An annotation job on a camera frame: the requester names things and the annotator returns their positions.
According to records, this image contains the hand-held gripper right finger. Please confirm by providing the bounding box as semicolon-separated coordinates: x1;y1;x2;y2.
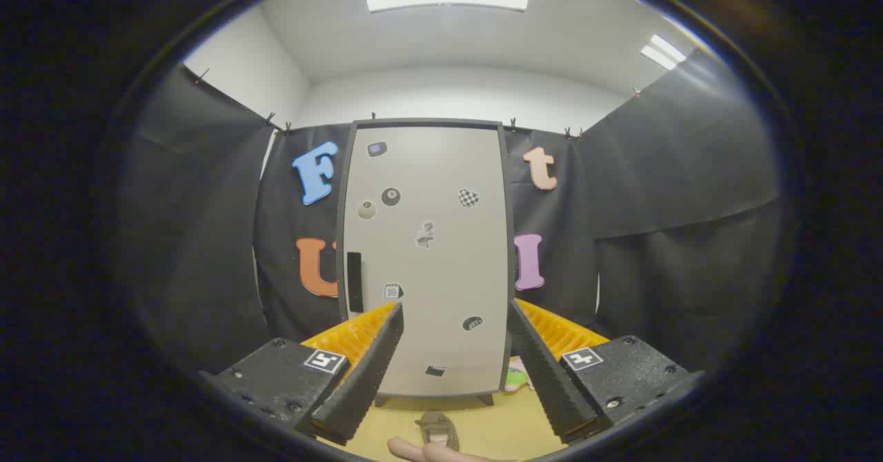
507;299;706;445

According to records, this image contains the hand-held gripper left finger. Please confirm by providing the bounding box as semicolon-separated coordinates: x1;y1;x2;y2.
199;301;405;447

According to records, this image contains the brown suede shoe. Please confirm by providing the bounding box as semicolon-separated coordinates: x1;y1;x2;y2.
414;412;461;451

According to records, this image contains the black door handle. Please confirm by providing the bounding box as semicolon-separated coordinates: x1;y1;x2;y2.
347;252;364;313

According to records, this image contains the grey shoe cabinet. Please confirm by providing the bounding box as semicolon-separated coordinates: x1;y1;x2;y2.
336;119;517;408

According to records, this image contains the pink and green toy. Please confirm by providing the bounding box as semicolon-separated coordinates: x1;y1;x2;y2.
505;359;533;392

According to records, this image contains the black backdrop cloth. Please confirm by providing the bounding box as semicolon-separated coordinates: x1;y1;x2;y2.
117;52;784;373

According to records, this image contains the small ceiling light panel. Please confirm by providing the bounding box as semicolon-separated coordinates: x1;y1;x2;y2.
640;34;688;71

